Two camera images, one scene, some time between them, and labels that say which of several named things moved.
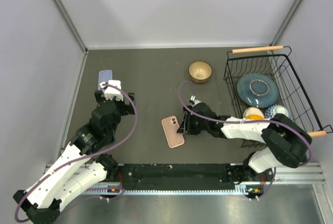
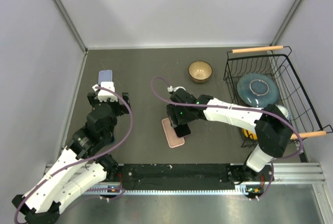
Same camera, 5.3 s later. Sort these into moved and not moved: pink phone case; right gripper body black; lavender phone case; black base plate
Moved: right gripper body black
Not moved: lavender phone case; pink phone case; black base plate
